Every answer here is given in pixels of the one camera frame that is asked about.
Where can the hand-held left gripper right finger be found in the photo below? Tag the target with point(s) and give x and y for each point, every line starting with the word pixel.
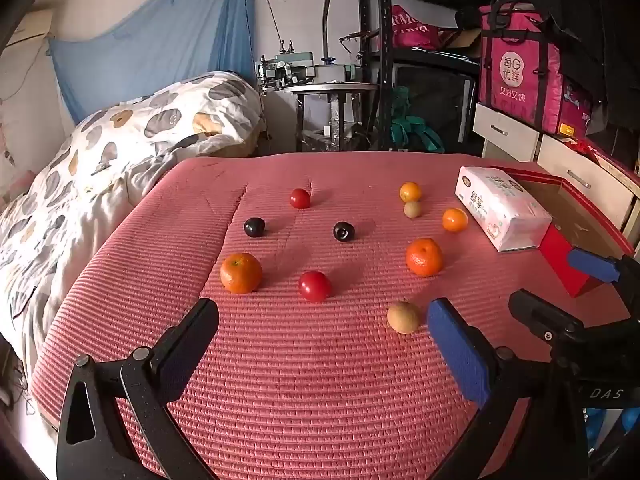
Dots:
pixel 457 352

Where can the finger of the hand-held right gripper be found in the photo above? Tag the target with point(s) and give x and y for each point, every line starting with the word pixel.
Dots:
pixel 542 316
pixel 592 265

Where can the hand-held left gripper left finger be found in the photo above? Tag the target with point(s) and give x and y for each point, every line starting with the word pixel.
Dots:
pixel 190 341

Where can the red cardboard box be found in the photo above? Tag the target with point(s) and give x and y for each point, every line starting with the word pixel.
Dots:
pixel 575 220

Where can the large tan fruit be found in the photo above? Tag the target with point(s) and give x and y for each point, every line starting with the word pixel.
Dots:
pixel 404 317

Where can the large orange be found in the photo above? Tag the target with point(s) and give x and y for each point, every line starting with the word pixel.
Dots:
pixel 424 257
pixel 241 273

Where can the small orange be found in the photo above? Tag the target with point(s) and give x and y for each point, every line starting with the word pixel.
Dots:
pixel 410 192
pixel 455 219

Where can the dark plum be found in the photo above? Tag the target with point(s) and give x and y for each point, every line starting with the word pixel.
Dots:
pixel 344 231
pixel 254 227

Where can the red tomato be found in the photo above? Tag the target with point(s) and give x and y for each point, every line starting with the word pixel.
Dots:
pixel 315 286
pixel 300 198

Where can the small tan fruit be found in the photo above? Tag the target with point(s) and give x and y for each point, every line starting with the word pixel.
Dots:
pixel 412 209

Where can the white drawer cabinet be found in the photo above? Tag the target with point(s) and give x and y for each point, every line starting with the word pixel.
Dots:
pixel 580 180

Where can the white tissue pack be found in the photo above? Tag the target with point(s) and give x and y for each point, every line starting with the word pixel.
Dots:
pixel 500 210

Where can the red cloth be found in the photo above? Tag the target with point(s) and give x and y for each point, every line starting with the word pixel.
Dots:
pixel 587 146

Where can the pink insulated delivery bag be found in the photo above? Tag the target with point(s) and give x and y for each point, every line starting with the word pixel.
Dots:
pixel 515 70

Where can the spotted quilt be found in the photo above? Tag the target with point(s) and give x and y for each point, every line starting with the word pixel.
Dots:
pixel 150 125

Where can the green cloth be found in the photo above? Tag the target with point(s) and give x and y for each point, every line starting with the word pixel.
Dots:
pixel 415 127

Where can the black hanging garment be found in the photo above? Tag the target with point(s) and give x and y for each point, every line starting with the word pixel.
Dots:
pixel 590 20

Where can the metal table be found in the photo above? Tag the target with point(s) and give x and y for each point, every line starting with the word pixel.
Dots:
pixel 330 89

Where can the sewing machine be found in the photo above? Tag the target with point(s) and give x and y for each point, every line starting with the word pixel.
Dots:
pixel 285 67

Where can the black metal shelf rack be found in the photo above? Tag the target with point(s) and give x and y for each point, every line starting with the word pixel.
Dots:
pixel 382 60

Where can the pink shopping bag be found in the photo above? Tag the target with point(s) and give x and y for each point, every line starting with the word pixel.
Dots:
pixel 410 27

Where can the blue curtain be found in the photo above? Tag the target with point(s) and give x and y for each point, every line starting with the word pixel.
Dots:
pixel 150 35

